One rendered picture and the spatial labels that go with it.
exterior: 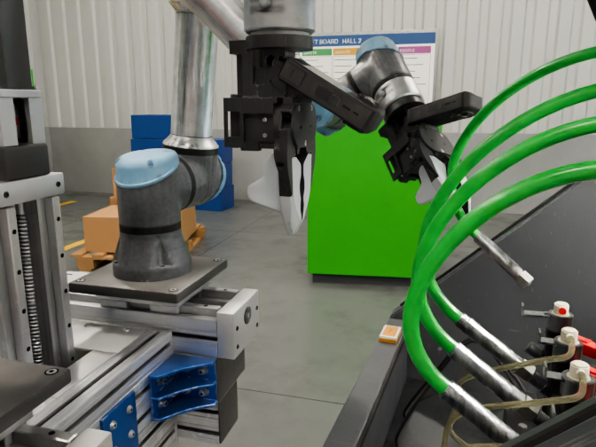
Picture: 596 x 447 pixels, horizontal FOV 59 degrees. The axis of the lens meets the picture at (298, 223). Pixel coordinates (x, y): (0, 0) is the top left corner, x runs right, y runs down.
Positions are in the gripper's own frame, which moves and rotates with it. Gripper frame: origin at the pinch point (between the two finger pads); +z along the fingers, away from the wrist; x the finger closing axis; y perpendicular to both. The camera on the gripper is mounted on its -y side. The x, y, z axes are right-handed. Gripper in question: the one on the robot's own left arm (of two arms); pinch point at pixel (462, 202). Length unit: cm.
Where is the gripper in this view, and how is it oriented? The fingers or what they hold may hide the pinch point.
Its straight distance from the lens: 81.0
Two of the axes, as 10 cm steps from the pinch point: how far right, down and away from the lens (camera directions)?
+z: 2.6, 8.3, -4.9
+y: -5.3, 5.4, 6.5
